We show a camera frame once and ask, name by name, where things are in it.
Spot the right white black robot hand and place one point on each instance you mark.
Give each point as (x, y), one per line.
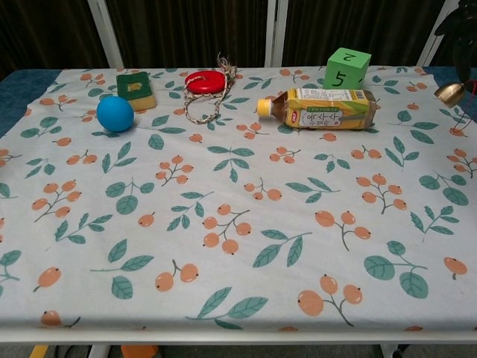
(466, 44)

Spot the green numbered foam cube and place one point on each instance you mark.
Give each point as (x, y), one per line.
(344, 71)

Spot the yellow label tea bottle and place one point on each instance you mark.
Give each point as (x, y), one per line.
(324, 110)

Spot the red disc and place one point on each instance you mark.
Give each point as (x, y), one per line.
(204, 82)

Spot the floral print tablecloth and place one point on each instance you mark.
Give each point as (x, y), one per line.
(238, 209)

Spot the green yellow sponge block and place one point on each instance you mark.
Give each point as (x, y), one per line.
(136, 91)

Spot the blue ball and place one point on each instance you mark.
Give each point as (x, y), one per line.
(115, 113)

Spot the orange object under table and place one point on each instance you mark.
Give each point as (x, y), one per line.
(139, 351)

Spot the white metal frame post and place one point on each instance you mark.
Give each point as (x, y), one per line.
(106, 33)
(434, 41)
(275, 33)

